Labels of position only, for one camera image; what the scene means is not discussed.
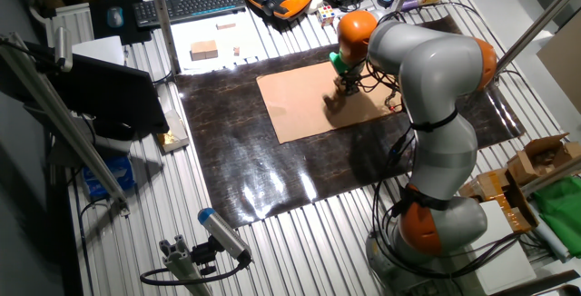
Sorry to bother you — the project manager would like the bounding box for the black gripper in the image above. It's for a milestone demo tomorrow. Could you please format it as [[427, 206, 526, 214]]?
[[339, 69, 365, 96]]

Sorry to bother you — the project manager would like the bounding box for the large wooden block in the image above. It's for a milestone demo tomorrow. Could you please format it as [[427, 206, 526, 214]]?
[[190, 39, 219, 62]]

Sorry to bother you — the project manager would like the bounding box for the brown cardboard sheet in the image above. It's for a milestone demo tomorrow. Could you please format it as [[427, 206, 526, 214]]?
[[256, 59, 405, 145]]

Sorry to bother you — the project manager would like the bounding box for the Rubik's cube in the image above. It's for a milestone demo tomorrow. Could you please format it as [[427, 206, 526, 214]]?
[[316, 5, 337, 27]]

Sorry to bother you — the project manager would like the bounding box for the purple cylinder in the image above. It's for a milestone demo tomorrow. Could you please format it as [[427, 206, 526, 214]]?
[[399, 0, 426, 14]]

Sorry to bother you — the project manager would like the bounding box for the dark marble pattern mat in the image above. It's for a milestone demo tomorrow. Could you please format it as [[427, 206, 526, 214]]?
[[174, 14, 527, 229]]

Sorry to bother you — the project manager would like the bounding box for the white paper sheet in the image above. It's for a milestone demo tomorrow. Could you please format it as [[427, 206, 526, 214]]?
[[171, 12, 264, 73]]

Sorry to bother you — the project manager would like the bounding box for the brown taped cardboard box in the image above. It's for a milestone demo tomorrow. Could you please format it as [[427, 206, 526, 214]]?
[[458, 167, 539, 234]]

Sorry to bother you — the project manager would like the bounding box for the black keyboard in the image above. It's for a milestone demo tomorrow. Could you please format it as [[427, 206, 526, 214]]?
[[133, 0, 248, 29]]

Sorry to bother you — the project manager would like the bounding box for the small box with gold item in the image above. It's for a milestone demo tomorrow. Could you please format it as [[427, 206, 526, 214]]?
[[156, 108, 191, 154]]

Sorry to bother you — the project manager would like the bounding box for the open cardboard box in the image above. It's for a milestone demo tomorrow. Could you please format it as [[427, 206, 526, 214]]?
[[506, 133, 581, 187]]

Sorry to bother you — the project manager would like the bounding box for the large white box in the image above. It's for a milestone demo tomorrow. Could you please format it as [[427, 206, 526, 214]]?
[[462, 199, 537, 296]]

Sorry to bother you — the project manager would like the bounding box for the black monitor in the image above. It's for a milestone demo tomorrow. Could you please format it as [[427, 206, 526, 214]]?
[[25, 41, 170, 142]]

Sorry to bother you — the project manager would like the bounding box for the green cloth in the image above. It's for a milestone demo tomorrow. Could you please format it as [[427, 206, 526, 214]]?
[[533, 175, 581, 259]]

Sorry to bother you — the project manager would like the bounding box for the grey computer mouse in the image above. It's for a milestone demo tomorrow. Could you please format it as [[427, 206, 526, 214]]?
[[106, 5, 124, 29]]

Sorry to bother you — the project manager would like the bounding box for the white flat box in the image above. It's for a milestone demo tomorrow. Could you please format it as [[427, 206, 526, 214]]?
[[72, 35, 126, 66]]

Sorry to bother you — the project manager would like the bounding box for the blue packet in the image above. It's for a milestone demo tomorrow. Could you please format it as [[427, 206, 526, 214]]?
[[82, 154, 136, 200]]

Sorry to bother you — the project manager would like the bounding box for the black mouse pad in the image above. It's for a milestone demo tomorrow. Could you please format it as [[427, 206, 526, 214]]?
[[88, 0, 153, 46]]

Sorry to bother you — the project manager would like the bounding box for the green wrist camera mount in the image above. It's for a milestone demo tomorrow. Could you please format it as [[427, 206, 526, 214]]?
[[328, 50, 367, 77]]

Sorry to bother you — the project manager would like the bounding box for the grey camera with blue end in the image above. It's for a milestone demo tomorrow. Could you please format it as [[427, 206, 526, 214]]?
[[197, 207, 253, 263]]

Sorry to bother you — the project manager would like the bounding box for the aluminium extrusion camera mount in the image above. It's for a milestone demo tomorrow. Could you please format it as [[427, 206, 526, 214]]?
[[158, 234, 214, 296]]

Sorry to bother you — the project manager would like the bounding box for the black camera cable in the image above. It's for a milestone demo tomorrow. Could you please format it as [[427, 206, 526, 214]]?
[[139, 254, 251, 287]]

